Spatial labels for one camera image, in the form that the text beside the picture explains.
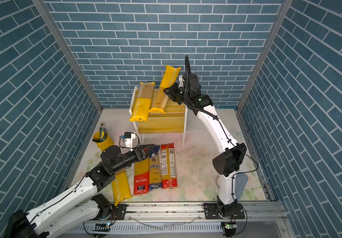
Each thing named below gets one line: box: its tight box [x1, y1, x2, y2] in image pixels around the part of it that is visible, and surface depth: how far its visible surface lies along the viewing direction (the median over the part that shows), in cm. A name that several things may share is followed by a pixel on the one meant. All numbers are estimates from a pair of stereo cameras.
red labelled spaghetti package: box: [161, 142, 178, 189], surface depth 89 cm
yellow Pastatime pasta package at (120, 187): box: [111, 168, 133, 207], surface depth 80 cm
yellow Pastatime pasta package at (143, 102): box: [128, 82, 156, 122], surface depth 77 cm
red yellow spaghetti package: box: [133, 157, 150, 195], surface depth 84 cm
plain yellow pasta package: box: [148, 64, 182, 115], surface depth 77 cm
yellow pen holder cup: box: [92, 131, 114, 152], surface depth 93 cm
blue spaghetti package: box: [148, 144, 163, 191], surface depth 86 cm
